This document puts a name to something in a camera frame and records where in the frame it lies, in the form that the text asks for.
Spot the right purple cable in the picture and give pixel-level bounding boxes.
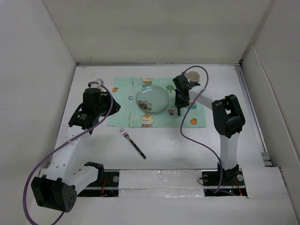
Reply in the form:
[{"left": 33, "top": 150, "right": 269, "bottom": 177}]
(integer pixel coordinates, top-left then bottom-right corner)
[{"left": 180, "top": 66, "right": 223, "bottom": 194}]

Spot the purple mug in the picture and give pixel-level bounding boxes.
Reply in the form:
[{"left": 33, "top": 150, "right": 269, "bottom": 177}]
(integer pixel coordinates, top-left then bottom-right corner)
[{"left": 186, "top": 71, "right": 200, "bottom": 83}]

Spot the silver fork dark handle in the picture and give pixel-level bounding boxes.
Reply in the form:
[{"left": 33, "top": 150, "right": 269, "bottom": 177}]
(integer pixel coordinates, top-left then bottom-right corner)
[{"left": 120, "top": 128, "right": 146, "bottom": 159}]

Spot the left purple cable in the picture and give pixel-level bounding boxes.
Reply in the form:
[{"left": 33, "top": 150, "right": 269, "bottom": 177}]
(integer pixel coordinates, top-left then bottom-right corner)
[{"left": 23, "top": 81, "right": 114, "bottom": 225}]

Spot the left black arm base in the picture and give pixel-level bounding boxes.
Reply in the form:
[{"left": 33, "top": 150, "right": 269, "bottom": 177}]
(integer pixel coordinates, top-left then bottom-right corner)
[{"left": 77, "top": 162, "right": 120, "bottom": 197}]

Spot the purple cable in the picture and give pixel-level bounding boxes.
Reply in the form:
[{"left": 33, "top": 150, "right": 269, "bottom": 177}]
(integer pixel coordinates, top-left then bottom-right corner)
[
  {"left": 180, "top": 66, "right": 223, "bottom": 194},
  {"left": 23, "top": 81, "right": 114, "bottom": 225}
]

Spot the pale green glass plate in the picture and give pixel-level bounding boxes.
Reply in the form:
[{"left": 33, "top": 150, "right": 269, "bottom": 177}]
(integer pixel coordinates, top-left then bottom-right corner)
[{"left": 136, "top": 85, "right": 170, "bottom": 113}]

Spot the green cartoon print cloth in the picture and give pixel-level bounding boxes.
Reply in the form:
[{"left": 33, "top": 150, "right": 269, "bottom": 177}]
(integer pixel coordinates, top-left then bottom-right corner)
[{"left": 107, "top": 77, "right": 207, "bottom": 128}]

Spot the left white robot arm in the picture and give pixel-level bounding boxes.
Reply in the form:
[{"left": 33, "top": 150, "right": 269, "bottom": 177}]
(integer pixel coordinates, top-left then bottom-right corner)
[{"left": 31, "top": 82, "right": 120, "bottom": 212}]

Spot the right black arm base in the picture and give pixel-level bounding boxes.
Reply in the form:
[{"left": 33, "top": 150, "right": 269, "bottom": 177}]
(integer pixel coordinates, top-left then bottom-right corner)
[{"left": 198, "top": 164, "right": 248, "bottom": 197}]

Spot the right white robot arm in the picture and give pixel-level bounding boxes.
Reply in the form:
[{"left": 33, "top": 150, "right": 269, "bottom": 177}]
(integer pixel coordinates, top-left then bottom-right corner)
[{"left": 173, "top": 75, "right": 246, "bottom": 185}]

